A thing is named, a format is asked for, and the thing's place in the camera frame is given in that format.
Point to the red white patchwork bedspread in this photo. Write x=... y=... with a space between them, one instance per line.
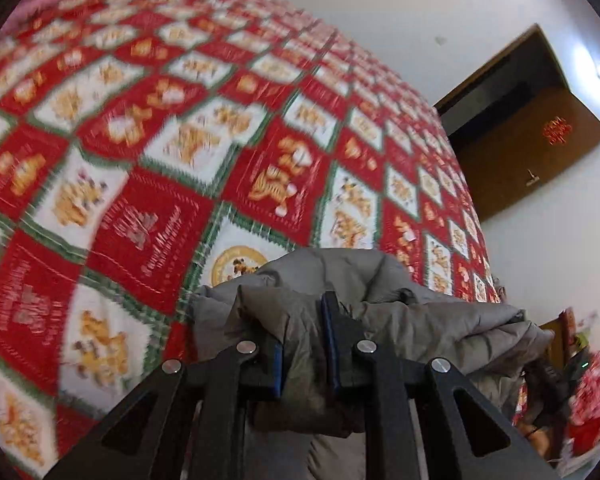
x=150 y=147

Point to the red double-happiness door sticker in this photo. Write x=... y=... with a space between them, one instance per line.
x=556 y=131

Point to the brown wooden dresser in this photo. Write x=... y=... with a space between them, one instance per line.
x=560 y=351

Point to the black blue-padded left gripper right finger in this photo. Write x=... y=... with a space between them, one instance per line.
x=421 y=421

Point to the grey puffer jacket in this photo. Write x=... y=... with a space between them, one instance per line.
x=300 y=436

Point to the brown wooden door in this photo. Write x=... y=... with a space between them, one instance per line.
x=496 y=160

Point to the dark wooden door frame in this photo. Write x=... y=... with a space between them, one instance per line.
x=504 y=84

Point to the silver door handle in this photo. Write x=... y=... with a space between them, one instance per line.
x=533 y=179

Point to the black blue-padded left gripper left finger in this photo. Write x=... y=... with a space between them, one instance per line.
x=187 y=421

